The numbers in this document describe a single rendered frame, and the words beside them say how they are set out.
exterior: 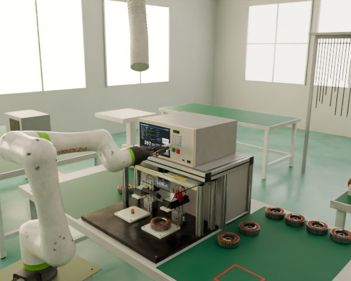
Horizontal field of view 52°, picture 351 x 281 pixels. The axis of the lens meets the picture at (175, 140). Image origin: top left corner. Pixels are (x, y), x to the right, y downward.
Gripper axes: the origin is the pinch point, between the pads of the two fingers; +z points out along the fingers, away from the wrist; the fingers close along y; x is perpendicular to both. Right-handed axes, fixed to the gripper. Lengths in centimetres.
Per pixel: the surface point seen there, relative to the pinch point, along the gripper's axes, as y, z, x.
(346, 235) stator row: 78, 57, -43
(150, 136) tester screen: -18.7, 4.5, 1.9
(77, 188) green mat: -84, -6, -46
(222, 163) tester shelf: 20.5, 22.2, -9.1
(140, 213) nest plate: -16.9, -5.1, -42.5
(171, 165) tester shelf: 1.9, 1.7, -10.4
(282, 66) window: -274, 631, 16
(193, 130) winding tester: 14.6, 4.4, 10.7
